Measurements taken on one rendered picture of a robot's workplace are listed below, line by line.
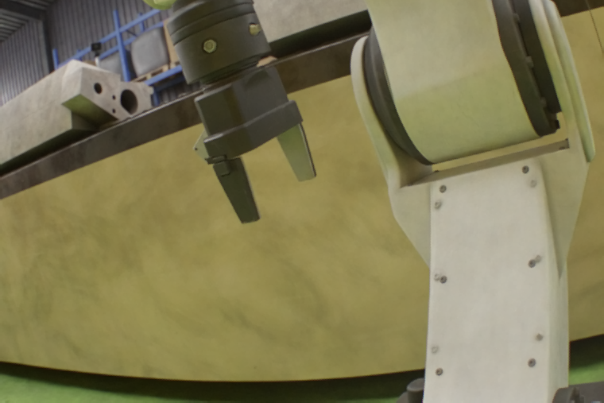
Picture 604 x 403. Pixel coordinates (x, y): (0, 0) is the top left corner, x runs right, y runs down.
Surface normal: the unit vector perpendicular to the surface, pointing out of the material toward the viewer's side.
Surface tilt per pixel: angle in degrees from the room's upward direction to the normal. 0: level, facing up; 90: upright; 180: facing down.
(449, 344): 60
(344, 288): 90
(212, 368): 90
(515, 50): 91
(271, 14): 80
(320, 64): 90
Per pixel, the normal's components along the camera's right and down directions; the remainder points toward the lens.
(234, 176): -0.51, 0.34
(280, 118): 0.78, -0.21
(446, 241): -0.62, -0.36
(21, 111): -0.48, -0.05
